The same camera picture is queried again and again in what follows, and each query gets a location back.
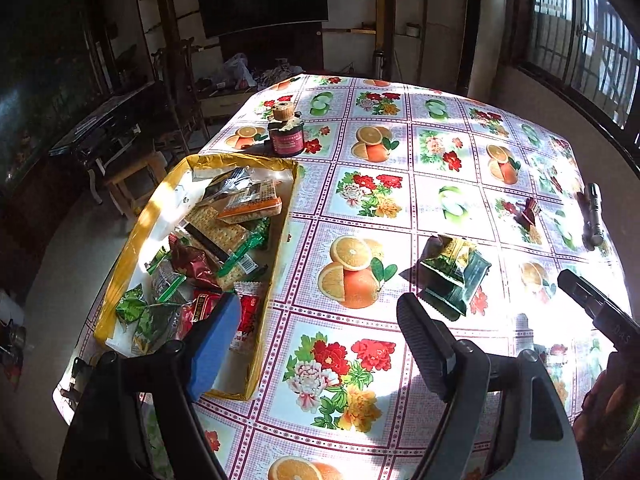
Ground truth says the green wrapped cracker pack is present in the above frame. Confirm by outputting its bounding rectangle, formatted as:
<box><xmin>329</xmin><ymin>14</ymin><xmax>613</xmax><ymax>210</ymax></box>
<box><xmin>179</xmin><ymin>206</ymin><xmax>271</xmax><ymax>292</ymax></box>

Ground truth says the dark wooden bench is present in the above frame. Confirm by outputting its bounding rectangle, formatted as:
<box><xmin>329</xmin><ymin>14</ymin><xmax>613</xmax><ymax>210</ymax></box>
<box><xmin>48</xmin><ymin>81</ymin><xmax>162</xmax><ymax>205</ymax></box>

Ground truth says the red gold snack packet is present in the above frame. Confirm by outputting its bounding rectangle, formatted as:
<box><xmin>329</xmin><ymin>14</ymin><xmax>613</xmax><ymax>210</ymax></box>
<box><xmin>176</xmin><ymin>289</ymin><xmax>222</xmax><ymax>340</ymax></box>

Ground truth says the wooden stool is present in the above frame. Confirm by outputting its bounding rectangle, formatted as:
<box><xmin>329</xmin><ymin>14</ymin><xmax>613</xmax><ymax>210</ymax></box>
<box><xmin>103</xmin><ymin>150</ymin><xmax>167</xmax><ymax>221</ymax></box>

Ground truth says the orange cracker package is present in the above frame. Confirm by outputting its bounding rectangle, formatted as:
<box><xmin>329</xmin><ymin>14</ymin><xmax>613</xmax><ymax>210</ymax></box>
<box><xmin>217</xmin><ymin>179</ymin><xmax>282</xmax><ymax>224</ymax></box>

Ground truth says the green leaf snack packet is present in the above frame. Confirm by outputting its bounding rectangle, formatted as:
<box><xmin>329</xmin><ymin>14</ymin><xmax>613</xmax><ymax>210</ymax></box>
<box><xmin>115</xmin><ymin>284</ymin><xmax>182</xmax><ymax>356</ymax></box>

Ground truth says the barred window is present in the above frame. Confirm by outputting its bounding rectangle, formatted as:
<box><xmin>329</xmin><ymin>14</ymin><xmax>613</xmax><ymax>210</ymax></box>
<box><xmin>526</xmin><ymin>0</ymin><xmax>639</xmax><ymax>129</ymax></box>

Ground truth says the yellow green snack packet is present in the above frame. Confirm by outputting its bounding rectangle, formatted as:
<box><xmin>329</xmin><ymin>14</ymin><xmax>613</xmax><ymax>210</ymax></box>
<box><xmin>421</xmin><ymin>235</ymin><xmax>476</xmax><ymax>285</ymax></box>

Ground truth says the clear green-edged snack packet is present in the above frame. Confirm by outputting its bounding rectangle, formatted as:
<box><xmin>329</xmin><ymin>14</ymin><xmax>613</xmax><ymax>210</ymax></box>
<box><xmin>145</xmin><ymin>247</ymin><xmax>186</xmax><ymax>304</ymax></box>

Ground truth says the red white snack packet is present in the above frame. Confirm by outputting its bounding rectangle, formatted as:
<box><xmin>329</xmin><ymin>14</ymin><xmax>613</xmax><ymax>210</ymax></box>
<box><xmin>230</xmin><ymin>282</ymin><xmax>268</xmax><ymax>354</ymax></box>

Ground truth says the dark foil snack packet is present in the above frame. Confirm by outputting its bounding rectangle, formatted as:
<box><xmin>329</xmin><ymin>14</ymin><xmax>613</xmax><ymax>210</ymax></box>
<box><xmin>195</xmin><ymin>167</ymin><xmax>252</xmax><ymax>207</ymax></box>

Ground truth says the yellow edged cardboard box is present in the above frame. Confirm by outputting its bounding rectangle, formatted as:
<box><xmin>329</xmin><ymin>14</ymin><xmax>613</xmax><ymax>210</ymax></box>
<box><xmin>93</xmin><ymin>153</ymin><xmax>299</xmax><ymax>401</ymax></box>

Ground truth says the floral fruit print tablecloth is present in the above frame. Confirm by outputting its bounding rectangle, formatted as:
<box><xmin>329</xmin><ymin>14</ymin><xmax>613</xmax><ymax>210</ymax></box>
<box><xmin>52</xmin><ymin>72</ymin><xmax>634</xmax><ymax>480</ymax></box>

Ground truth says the dark red foil snack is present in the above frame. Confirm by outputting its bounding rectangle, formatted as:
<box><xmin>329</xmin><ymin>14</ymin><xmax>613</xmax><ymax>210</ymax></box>
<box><xmin>168</xmin><ymin>234</ymin><xmax>220</xmax><ymax>289</ymax></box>

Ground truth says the dark green snack packet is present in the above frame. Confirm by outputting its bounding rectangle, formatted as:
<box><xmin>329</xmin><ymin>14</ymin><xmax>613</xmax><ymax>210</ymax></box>
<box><xmin>419</xmin><ymin>252</ymin><xmax>491</xmax><ymax>322</ymax></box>

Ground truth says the dark jar with cork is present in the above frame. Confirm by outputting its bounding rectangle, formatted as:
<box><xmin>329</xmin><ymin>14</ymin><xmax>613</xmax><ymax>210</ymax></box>
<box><xmin>268</xmin><ymin>102</ymin><xmax>305</xmax><ymax>158</ymax></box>

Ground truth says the black flashlight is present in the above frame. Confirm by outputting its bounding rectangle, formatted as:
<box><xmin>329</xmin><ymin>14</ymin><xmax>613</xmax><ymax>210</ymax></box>
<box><xmin>577</xmin><ymin>182</ymin><xmax>605</xmax><ymax>250</ymax></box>

